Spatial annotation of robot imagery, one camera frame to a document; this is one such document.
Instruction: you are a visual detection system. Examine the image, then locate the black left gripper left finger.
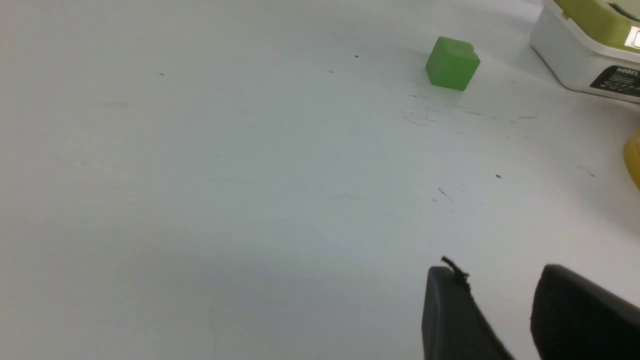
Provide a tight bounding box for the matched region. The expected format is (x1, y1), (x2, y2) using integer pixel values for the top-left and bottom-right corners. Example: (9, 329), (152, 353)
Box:
(422, 256), (514, 360)

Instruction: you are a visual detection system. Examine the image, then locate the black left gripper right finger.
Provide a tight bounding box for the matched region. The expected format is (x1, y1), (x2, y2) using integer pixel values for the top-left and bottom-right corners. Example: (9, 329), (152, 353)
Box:
(530, 264), (640, 360)

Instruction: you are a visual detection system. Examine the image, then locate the yellow bamboo steamer lid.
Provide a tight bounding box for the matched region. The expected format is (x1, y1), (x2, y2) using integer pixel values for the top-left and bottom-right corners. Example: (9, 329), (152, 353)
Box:
(622, 130), (640, 191)

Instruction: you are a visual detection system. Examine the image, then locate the green foam cube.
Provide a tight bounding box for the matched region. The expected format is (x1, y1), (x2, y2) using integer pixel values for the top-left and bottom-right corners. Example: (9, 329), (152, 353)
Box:
(425, 36), (481, 92)

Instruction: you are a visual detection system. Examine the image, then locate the green lidded storage box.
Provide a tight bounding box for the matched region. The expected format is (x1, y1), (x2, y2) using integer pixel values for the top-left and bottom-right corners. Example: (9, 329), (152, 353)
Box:
(529, 0), (640, 103)

